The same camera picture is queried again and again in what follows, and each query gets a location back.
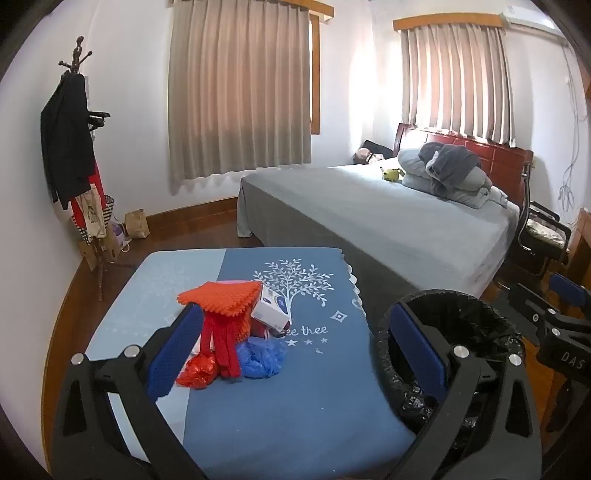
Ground white air conditioner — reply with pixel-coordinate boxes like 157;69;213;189
503;4;561;28

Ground red wooden headboard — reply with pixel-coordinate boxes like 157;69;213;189
392;123;534;188

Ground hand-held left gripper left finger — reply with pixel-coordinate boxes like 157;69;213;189
51;302;206;480

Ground dark grey blanket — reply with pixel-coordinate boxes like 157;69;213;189
419;142;483;199

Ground red knitted glove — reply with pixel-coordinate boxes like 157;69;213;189
198;314;245;380

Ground wooden cabinet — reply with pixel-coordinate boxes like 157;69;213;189
567;208;591;278

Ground red plastic bag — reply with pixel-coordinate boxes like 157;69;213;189
175;353;221;390

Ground grey folded quilt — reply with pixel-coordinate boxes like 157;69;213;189
398;148;509;210

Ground wooden window frame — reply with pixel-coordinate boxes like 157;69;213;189
309;14;322;136

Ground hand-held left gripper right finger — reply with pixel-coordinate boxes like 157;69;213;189
390;305;543;480

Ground bin with black liner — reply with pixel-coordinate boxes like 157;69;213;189
374;290;527;462

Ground red orange knitted cloth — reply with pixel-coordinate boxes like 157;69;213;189
178;281;263;319

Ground orange foam net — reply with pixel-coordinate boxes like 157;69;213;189
228;316;254;344

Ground hanging wall cables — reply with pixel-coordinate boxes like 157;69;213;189
556;41;583;214

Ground cream printed tote bag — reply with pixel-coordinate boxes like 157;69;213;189
76;182;109;238

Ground red garment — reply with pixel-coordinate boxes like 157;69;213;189
69;161;105;232

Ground striped bag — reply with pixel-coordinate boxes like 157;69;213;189
76;194;116;243

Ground black jacket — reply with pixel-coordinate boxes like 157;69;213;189
40;71;95;210

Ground brown cardboard piece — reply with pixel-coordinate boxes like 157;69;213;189
78;240;100;271

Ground brown paper bag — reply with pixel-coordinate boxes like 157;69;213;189
124;209;149;241

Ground white blue small box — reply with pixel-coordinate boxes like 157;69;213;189
250;284;293;332

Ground beige pleated curtain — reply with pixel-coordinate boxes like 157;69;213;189
399;23;515;148
167;0;319;197

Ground black chair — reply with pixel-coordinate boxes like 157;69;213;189
494;164;573;289

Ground wooden curtain valance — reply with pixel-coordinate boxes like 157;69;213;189
392;13;504;32

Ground purple white small appliance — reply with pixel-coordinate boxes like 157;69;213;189
108;223;130;252

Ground bed with grey sheet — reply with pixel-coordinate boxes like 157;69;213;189
236;157;522;301

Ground blue tree-print tablecloth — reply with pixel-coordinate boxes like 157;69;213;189
85;247;416;480

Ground black bag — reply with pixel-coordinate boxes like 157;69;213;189
362;140;395;160

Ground wooden coat rack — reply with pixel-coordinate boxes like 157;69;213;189
58;36;134;303

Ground blue plastic bag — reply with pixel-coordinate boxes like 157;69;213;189
236;337;288;379

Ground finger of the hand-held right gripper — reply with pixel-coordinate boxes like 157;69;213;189
550;272;591;319
508;282;566;335

